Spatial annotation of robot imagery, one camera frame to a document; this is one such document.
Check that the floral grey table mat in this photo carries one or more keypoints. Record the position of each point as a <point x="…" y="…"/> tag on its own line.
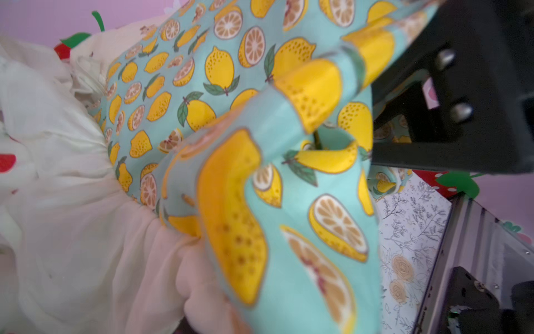
<point x="412" y="224"/>

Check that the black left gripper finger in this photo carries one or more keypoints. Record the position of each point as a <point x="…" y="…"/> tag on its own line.
<point x="479" y="56"/>

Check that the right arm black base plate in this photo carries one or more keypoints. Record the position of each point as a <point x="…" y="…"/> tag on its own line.
<point x="469" y="307"/>

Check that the strawberry print pillow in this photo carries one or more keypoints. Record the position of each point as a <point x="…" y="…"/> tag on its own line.
<point x="88" y="258"/>

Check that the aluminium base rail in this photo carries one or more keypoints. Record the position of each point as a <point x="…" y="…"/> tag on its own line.
<point x="477" y="241"/>

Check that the lemon print pillow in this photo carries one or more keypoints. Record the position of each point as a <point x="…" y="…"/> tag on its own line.
<point x="249" y="124"/>

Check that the cream bear print pillow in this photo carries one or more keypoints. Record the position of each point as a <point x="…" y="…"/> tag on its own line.
<point x="100" y="50"/>

